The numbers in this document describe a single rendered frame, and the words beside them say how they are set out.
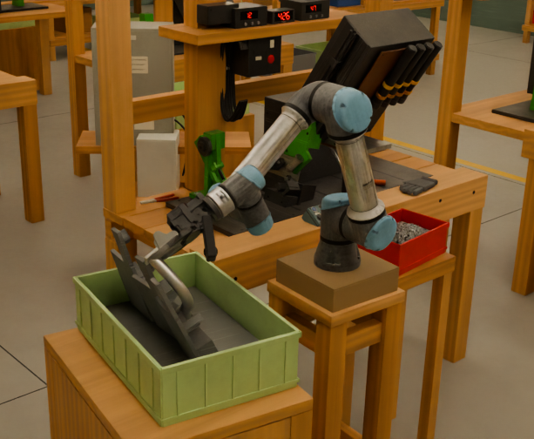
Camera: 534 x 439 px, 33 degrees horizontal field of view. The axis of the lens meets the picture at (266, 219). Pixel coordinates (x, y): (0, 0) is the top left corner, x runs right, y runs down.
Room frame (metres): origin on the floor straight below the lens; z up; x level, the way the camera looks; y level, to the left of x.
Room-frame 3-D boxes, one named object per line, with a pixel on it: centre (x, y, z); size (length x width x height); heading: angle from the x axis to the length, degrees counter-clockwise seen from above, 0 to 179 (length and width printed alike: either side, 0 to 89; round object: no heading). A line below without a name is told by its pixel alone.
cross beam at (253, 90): (3.77, 0.09, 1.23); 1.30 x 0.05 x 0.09; 132
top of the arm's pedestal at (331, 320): (2.68, -0.23, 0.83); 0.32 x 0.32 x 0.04; 38
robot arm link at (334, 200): (2.68, -0.23, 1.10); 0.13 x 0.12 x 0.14; 39
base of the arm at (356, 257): (2.68, -0.23, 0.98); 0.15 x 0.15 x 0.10
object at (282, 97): (3.67, -0.15, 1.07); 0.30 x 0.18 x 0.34; 132
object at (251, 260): (3.29, -0.35, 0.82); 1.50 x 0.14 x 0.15; 132
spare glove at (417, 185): (3.53, -0.61, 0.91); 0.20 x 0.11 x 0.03; 141
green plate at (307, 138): (3.40, -0.15, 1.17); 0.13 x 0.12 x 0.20; 132
